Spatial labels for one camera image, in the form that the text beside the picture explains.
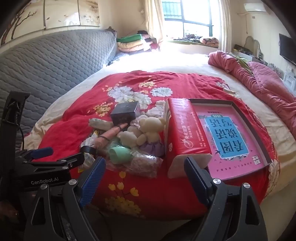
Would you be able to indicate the white air conditioner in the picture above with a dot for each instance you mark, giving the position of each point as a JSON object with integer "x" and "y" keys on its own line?
{"x": 255, "y": 8}

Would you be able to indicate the cream curtain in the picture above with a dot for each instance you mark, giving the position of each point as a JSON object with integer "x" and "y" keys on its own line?
{"x": 226, "y": 26}
{"x": 154, "y": 19}

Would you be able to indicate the dark square gift box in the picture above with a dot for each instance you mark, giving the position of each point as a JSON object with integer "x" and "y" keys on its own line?
{"x": 125, "y": 112}

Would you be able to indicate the green white tissue packet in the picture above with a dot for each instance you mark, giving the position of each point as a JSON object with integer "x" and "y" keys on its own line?
{"x": 100, "y": 124}

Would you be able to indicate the wall mounted black television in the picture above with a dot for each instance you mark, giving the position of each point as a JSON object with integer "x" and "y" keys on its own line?
{"x": 287, "y": 48}

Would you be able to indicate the clothes pile on windowsill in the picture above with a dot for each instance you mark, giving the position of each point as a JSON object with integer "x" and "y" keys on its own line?
{"x": 207, "y": 41}

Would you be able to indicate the pink roll package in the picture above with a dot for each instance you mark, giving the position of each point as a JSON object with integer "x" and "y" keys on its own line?
{"x": 102, "y": 140}

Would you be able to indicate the heart shaped mirror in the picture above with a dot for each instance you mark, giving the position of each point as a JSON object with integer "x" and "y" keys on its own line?
{"x": 254, "y": 46}

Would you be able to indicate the green sponge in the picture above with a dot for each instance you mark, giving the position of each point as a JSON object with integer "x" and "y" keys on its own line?
{"x": 120, "y": 155}

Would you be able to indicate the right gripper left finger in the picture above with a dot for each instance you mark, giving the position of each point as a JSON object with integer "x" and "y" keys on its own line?
{"x": 89, "y": 181}

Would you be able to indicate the red tissue pack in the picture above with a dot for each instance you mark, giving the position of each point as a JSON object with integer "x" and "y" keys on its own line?
{"x": 184, "y": 136}

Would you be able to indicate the white drawer cabinet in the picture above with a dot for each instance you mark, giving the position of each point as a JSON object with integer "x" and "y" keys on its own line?
{"x": 289, "y": 81}

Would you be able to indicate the cream teddy bear pink dress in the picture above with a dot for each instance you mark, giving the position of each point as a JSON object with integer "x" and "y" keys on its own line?
{"x": 134, "y": 126}

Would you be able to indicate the beige bed sheet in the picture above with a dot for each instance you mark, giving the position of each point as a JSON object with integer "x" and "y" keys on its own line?
{"x": 282, "y": 171}

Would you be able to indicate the pink book tray box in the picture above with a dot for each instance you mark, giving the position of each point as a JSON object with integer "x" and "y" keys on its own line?
{"x": 237, "y": 149}

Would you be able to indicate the red floral blanket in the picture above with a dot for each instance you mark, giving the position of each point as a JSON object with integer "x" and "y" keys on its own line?
{"x": 123, "y": 192}

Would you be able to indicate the left cream curtain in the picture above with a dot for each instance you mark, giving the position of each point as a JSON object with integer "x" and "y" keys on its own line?
{"x": 154, "y": 19}

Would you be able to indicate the clear bag brown contents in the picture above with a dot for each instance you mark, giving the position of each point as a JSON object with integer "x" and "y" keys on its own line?
{"x": 143, "y": 165}

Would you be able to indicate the cream teddy bear purple dress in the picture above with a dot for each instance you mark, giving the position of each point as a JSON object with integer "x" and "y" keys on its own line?
{"x": 150, "y": 140}

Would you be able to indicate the pink quilted comforter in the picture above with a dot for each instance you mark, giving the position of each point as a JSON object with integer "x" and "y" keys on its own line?
{"x": 262, "y": 82}

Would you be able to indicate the right cream curtain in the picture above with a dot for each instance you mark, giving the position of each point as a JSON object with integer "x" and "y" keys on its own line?
{"x": 226, "y": 26}

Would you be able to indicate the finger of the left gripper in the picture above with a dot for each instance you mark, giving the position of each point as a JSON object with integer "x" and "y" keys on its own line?
{"x": 88, "y": 150}
{"x": 41, "y": 153}

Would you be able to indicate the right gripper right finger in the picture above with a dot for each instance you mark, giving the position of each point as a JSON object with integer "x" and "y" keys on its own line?
{"x": 200, "y": 180}

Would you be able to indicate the grey quilted headboard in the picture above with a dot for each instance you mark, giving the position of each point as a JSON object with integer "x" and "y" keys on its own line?
{"x": 40, "y": 77}

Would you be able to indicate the window with dark frame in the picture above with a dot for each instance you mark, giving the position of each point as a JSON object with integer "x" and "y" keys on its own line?
{"x": 184, "y": 17}

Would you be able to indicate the yellow white snack packet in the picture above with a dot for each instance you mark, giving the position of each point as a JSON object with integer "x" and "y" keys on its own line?
{"x": 88, "y": 159}

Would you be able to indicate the stack of folded blankets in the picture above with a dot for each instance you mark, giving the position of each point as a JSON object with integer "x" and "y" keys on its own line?
{"x": 138, "y": 43}

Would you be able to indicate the floral wall painting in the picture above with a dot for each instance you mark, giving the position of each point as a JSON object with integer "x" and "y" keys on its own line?
{"x": 35, "y": 16}

